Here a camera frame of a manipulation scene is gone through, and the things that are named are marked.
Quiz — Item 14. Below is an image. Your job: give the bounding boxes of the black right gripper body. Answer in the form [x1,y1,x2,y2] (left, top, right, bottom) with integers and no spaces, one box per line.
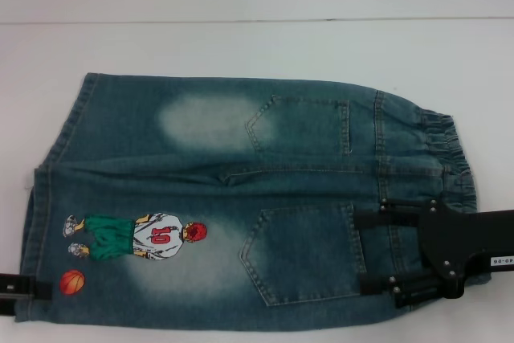
[417,198,514,300]

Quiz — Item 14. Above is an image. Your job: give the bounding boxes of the blue denim shorts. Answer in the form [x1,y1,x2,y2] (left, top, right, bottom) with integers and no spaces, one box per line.
[14,72,493,325]

